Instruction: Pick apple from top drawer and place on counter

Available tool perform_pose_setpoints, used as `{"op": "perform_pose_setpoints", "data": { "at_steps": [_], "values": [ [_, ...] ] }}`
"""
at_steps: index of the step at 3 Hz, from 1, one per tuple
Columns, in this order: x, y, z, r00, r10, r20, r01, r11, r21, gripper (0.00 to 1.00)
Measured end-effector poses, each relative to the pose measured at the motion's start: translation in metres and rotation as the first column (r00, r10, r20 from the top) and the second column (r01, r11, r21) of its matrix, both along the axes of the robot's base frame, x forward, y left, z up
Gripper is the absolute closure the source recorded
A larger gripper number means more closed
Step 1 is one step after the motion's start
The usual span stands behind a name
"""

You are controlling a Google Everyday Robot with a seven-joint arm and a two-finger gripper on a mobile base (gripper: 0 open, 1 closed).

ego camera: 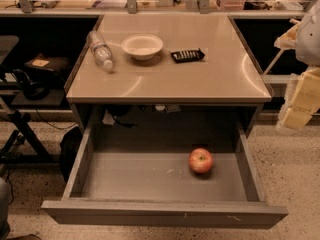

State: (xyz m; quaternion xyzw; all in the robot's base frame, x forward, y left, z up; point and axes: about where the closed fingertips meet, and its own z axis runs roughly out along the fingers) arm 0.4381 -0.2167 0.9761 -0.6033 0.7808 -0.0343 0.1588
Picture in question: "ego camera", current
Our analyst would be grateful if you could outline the clear plastic water bottle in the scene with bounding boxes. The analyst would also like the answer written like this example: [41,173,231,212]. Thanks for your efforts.
[87,31,114,72]

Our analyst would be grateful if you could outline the black chair base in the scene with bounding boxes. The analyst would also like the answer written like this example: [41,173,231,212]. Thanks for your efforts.
[0,97,59,164]

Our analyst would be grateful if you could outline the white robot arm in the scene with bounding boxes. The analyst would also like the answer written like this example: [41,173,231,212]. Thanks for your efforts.
[274,0,320,133]

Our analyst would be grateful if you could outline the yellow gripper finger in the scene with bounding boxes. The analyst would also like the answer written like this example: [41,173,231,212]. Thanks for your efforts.
[277,67,320,130]
[274,24,299,50]

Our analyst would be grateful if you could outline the black box with label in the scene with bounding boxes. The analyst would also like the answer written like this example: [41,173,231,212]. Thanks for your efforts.
[25,54,72,74]

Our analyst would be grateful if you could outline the black snack bag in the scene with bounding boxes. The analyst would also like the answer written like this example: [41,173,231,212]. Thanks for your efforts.
[170,49,205,63]

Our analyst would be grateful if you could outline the grey open drawer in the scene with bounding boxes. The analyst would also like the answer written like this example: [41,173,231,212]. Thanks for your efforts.
[40,105,289,231]

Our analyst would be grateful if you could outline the red apple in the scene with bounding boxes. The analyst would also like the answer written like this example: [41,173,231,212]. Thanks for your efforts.
[188,148,213,174]

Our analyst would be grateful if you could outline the black headphones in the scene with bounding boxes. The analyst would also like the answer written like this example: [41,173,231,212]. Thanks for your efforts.
[13,69,49,100]

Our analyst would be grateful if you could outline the grey cabinet with counter top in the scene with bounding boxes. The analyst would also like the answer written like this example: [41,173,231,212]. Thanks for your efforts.
[67,13,272,129]

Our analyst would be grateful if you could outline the white bowl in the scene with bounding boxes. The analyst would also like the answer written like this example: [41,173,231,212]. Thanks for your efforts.
[121,34,163,61]

